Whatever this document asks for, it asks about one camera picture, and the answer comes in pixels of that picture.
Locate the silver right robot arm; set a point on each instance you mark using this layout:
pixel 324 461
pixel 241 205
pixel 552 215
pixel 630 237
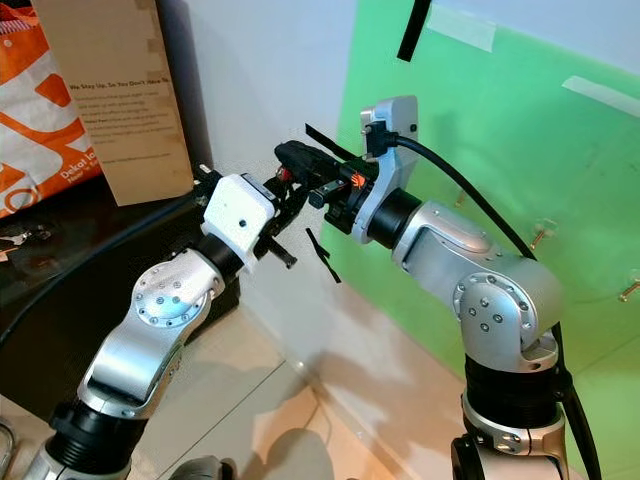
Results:
pixel 450 250

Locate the clear tape strip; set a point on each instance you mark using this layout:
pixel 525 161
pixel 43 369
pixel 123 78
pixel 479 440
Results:
pixel 460 27
pixel 600 95

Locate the small metal wall hook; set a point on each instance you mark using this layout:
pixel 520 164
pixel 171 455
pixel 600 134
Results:
pixel 462 195
pixel 545 238
pixel 630 291

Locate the grey robot leg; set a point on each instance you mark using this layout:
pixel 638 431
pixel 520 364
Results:
pixel 205 470

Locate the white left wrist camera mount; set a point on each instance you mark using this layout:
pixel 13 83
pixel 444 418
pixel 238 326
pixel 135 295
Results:
pixel 240 215

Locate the black glass top table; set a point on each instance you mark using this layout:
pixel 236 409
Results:
pixel 60 280

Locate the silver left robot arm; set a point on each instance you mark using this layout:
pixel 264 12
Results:
pixel 170 300

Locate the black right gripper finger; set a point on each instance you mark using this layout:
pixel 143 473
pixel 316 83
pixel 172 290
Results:
pixel 308 157
pixel 320 183

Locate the green wall board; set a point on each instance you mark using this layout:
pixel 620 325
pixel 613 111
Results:
pixel 510 100

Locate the orange white shopping bag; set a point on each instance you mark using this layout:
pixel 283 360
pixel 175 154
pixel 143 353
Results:
pixel 40 120

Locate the large brown cardboard box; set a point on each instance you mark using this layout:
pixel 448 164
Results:
pixel 110 80

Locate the long black tape strip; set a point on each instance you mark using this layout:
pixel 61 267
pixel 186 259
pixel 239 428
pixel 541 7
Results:
pixel 413 32

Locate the silver key bunch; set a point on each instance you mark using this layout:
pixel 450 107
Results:
pixel 28 238

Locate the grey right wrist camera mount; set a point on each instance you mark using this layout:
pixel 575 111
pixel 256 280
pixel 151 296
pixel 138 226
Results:
pixel 395 125

